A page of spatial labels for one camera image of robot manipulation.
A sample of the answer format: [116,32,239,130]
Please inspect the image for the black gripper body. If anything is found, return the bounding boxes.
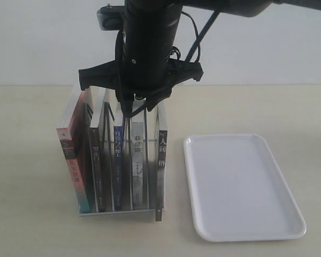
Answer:
[79,58,203,111]

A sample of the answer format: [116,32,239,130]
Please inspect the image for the blue spine book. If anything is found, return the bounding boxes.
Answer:
[112,103,131,211]

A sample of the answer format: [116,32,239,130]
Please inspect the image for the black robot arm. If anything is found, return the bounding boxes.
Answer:
[79,1,271,117]

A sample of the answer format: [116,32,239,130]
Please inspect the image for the black white spine book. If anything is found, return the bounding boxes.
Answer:
[147,101,168,222]

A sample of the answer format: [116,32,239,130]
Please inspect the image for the black spine thin book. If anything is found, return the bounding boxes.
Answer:
[89,88,108,213]

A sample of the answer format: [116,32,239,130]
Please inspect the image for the grey spine book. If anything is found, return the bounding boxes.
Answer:
[131,110,144,209]

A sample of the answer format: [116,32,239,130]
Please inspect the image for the pink red spine book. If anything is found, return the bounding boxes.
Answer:
[56,86,95,214]

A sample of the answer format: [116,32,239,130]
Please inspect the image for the clear acrylic book rack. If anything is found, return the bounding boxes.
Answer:
[76,85,167,216]

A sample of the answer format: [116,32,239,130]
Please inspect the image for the white plastic tray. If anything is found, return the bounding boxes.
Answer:
[184,134,307,243]

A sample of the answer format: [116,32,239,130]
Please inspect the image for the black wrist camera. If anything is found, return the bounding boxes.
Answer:
[96,4,125,31]

